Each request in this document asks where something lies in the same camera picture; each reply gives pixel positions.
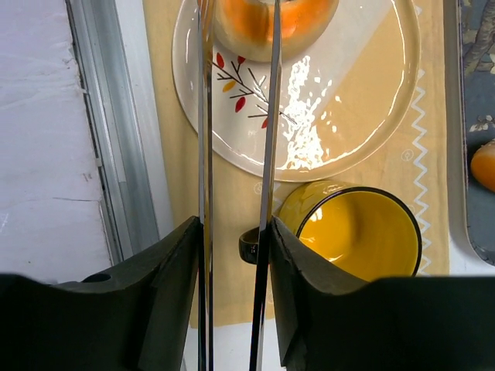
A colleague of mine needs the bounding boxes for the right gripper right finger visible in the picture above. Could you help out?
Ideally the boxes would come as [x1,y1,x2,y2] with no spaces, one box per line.
[270,219,494,370]

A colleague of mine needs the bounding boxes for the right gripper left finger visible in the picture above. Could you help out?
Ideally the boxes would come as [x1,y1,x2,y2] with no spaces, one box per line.
[1,216,200,370]

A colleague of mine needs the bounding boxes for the orange glazed bagel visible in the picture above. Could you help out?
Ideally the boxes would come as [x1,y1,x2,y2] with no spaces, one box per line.
[213,0,339,63]

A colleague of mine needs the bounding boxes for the metal serving tongs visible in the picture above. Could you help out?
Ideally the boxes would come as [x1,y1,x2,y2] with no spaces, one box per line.
[197,1,282,370]

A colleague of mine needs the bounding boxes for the yellow mug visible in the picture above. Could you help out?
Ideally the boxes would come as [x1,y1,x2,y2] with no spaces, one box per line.
[238,179,423,282]

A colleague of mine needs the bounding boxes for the yellow cloth placemat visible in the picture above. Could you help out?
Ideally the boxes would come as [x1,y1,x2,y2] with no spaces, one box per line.
[144,1,449,326]

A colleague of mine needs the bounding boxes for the cream plate with branch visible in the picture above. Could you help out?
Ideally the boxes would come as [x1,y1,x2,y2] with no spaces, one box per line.
[171,0,422,183]

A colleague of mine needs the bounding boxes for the small orange bun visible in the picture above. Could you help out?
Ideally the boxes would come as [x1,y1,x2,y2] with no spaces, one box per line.
[470,140,495,192]

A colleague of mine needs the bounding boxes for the floral blue serving tray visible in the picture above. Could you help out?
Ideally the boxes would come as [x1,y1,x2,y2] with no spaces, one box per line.
[459,1,494,265]

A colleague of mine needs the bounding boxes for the aluminium front rail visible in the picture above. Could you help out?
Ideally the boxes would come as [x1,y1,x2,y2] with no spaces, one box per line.
[67,1,159,264]

